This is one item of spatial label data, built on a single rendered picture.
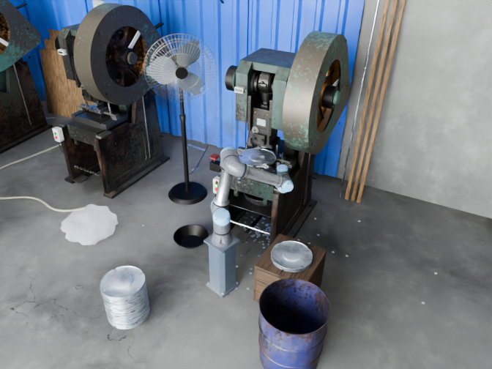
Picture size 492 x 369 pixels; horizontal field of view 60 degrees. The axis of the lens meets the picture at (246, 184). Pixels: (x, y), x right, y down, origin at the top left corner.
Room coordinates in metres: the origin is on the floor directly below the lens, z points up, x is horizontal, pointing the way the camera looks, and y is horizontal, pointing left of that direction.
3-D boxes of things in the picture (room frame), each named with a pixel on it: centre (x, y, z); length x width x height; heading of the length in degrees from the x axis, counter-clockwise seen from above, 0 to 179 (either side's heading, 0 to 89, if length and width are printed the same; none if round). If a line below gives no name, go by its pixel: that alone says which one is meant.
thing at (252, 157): (2.89, -0.08, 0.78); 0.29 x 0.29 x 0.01
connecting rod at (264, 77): (3.00, -0.14, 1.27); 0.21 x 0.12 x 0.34; 154
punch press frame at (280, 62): (3.13, -0.21, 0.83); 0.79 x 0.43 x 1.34; 154
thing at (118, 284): (2.01, 0.81, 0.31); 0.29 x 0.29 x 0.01
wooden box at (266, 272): (2.23, -0.33, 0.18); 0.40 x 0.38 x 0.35; 151
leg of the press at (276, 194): (3.01, -0.44, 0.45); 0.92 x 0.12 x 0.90; 154
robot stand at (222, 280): (2.29, 0.16, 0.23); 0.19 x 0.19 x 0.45; 48
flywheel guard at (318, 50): (2.95, -0.49, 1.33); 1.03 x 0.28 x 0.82; 154
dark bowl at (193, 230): (2.78, 0.46, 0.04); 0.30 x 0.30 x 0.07
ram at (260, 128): (2.96, -0.12, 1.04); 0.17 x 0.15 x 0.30; 154
